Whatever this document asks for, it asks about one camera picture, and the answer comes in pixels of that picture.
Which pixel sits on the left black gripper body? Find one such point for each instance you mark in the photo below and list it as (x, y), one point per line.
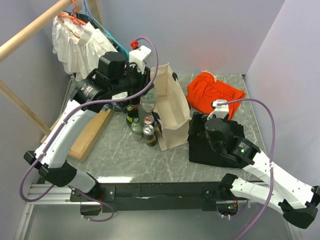
(132, 80)

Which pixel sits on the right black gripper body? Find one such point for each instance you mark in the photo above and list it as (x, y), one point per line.
(198, 119)

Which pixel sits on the coca-cola glass bottle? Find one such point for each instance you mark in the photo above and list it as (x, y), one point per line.
(135, 102)

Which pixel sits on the green glass bottle gold cap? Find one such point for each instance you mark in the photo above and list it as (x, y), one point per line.
(131, 114)

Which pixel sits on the cream canvas tote bag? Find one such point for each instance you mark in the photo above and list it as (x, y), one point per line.
(171, 109)

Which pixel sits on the red bull can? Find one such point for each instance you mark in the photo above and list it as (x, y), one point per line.
(149, 120)

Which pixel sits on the clear glass bottle green cap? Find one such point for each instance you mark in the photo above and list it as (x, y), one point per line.
(136, 129)

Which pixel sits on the dark soda can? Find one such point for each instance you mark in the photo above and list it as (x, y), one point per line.
(149, 135)

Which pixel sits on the pocari sweat plastic bottle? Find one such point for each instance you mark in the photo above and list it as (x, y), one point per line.
(142, 114)

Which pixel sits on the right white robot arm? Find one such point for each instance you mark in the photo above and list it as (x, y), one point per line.
(295, 200)

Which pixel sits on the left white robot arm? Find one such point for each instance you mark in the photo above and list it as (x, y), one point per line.
(50, 158)

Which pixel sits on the black cloth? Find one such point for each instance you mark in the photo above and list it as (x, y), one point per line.
(201, 151)

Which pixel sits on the teal garment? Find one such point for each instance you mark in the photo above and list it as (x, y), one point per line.
(116, 44)

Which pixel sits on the orange cloth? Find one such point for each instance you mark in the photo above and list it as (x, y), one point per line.
(206, 88)

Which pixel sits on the white ruffled garment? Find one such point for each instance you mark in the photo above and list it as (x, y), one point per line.
(78, 47)

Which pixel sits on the dark floral garment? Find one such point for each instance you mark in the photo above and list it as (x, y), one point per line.
(86, 18)

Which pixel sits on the orange clothes hanger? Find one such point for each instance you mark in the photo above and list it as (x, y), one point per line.
(76, 21)

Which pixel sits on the wooden tray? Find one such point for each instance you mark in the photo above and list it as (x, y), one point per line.
(89, 136)

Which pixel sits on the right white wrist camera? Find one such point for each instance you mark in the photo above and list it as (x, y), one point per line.
(220, 109)

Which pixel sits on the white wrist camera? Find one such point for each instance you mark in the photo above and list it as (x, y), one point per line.
(139, 56)
(220, 109)

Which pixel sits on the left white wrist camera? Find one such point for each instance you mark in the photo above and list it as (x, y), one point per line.
(139, 56)

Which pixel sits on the wooden clothes rail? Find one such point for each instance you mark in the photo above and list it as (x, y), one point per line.
(17, 41)

